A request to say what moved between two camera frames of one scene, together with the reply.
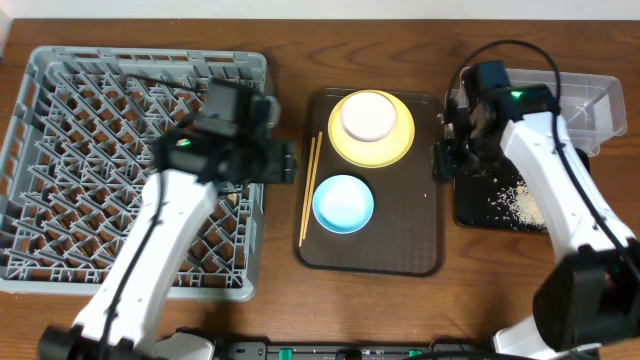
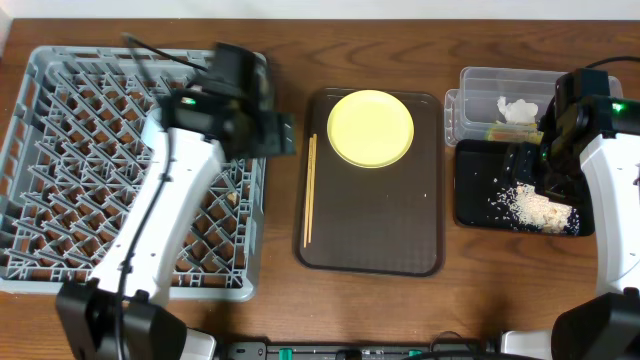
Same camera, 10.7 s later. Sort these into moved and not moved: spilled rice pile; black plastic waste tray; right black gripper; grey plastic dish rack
Moved: right black gripper
Not moved: grey plastic dish rack; black plastic waste tray; spilled rice pile
